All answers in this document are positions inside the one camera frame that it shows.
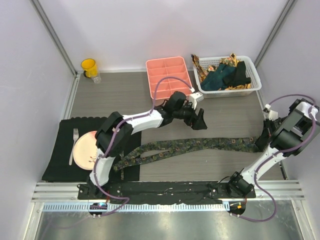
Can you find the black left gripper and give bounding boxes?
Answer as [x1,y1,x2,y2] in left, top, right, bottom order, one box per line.
[173,100,207,131]

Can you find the dark patterned necktie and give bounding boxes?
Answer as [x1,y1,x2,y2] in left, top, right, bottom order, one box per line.
[112,137,260,172]

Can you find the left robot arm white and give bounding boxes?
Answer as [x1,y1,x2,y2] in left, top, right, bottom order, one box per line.
[89,91,207,200]

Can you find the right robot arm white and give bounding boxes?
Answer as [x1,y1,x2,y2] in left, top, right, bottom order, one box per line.
[225,98,320,198]

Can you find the teal green tie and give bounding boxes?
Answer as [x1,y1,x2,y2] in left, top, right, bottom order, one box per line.
[200,63,236,91]

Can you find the black tie in basket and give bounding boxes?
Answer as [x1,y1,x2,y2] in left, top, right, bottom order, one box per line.
[223,61,251,88]

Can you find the pink divided organizer tray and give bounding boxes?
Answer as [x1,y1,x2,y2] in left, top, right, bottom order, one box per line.
[145,56,193,105]

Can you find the yellow floral tie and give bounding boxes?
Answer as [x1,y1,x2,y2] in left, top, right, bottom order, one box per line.
[191,53,251,91]

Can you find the white plastic basket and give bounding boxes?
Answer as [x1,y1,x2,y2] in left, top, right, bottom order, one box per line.
[191,53,262,99]

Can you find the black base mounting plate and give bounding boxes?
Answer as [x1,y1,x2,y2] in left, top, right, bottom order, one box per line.
[77,181,256,205]

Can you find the clear small glass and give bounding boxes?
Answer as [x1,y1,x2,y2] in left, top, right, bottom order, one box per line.
[91,74,102,84]

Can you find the pink and cream plate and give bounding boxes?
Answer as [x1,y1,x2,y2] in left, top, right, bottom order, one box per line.
[73,131,97,171]

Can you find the yellow plastic cup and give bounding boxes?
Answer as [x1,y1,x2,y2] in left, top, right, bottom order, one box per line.
[81,58,98,78]

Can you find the silver fork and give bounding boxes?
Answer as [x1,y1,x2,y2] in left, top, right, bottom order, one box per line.
[68,128,79,166]

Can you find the black scalloped placemat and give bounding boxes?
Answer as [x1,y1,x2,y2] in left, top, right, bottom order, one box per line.
[41,117,142,183]

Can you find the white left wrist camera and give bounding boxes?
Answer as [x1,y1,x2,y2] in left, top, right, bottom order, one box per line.
[188,92,204,110]

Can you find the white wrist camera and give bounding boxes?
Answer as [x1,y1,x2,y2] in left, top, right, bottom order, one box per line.
[188,92,204,110]
[262,104,278,121]

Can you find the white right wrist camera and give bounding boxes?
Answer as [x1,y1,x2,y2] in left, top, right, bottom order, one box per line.
[262,104,278,121]

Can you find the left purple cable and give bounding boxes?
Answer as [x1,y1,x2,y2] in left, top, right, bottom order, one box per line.
[88,76,197,217]

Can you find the knife with patterned handle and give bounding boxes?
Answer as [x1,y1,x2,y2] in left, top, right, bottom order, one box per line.
[119,152,124,181]

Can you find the aluminium frame rail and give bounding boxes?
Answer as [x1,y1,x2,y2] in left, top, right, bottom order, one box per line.
[31,180,305,216]

